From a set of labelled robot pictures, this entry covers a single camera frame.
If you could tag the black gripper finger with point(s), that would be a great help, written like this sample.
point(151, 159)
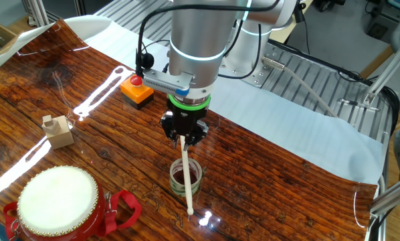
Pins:
point(200, 132)
point(169, 130)

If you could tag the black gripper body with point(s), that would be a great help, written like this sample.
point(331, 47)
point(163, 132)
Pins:
point(186, 118)

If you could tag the white wooden drumstick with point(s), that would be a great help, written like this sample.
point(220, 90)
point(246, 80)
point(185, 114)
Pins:
point(186, 177)

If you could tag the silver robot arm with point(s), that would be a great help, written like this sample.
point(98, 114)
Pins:
point(193, 33)

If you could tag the orange emergency stop button box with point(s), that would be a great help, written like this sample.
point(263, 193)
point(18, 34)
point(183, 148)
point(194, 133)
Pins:
point(138, 93)

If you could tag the patterned adhesive tape roll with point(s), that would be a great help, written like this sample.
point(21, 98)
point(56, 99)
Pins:
point(176, 187)

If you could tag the wood grain table mat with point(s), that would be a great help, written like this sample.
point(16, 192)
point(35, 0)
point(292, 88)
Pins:
point(253, 187)

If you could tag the white table sheet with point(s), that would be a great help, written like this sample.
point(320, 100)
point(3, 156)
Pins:
point(287, 127)

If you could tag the wooden block with peg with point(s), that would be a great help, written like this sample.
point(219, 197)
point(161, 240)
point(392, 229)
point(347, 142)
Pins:
point(61, 134)

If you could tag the cardboard box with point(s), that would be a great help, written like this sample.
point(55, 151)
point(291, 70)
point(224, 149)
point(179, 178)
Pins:
point(6, 33)

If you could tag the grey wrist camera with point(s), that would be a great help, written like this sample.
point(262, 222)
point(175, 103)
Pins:
point(166, 83)

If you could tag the aluminium frame post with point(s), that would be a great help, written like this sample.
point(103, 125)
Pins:
point(394, 195)
point(387, 76)

